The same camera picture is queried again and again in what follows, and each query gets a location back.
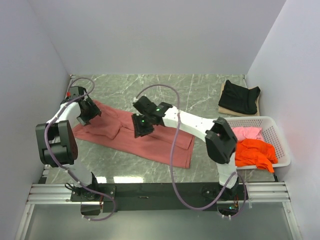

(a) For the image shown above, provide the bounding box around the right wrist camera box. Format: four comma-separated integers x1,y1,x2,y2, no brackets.
133,96,157,115

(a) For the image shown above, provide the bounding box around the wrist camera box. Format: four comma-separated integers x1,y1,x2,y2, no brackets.
65,86,87,101
133,96,157,115

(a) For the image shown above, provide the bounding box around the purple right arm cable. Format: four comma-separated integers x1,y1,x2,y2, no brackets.
134,84,249,220

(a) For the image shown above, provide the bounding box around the white plastic laundry basket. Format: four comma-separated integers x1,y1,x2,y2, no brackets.
225,116,291,168

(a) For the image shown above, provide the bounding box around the black folded t shirt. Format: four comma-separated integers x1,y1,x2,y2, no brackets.
218,79,261,115

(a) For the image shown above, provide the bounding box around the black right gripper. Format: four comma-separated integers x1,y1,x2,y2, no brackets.
131,113,155,139

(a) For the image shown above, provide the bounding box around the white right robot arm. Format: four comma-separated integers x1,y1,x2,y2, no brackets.
132,96,238,200

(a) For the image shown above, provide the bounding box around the pink t shirt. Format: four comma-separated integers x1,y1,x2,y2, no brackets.
232,126,264,142

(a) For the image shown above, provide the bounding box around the beige folded t shirt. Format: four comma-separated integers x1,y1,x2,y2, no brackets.
218,83,261,118

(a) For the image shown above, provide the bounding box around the orange t shirt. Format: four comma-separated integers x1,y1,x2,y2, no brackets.
235,138,278,173

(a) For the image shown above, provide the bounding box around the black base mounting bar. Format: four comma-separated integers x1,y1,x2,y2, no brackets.
69,182,248,216

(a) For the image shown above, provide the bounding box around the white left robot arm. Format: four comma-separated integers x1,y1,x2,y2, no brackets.
35,86,102,201

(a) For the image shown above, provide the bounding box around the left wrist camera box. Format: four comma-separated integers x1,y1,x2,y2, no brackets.
65,86,87,101

